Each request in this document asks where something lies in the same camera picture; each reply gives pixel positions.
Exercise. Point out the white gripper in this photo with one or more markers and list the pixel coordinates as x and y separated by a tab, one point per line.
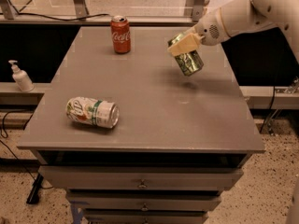
207	30

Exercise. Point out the green soda can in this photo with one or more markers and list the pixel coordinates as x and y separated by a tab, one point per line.
189	63

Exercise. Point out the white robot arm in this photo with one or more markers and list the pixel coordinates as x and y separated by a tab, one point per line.
235	18

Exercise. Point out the orange Coca-Cola can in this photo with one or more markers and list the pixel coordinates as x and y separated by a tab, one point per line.
120	34

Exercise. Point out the white 7UP can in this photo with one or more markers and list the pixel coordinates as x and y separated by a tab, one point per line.
93	112

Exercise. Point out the grey drawer cabinet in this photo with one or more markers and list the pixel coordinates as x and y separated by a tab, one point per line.
166	120

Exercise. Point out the white pump soap bottle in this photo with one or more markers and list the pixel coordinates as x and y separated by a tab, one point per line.
21	77

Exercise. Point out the top grey drawer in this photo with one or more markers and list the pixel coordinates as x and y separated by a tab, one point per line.
140	178

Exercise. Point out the grey drawer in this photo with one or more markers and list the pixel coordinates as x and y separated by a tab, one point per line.
127	217
144	201
140	178

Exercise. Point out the middle grey drawer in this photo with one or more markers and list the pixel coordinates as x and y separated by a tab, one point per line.
144	201

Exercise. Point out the bottom grey drawer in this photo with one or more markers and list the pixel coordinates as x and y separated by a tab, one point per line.
127	217

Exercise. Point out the black power plug block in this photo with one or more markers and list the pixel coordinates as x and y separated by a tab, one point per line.
33	197

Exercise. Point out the grey metal window rail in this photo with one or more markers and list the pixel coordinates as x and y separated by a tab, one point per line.
99	12

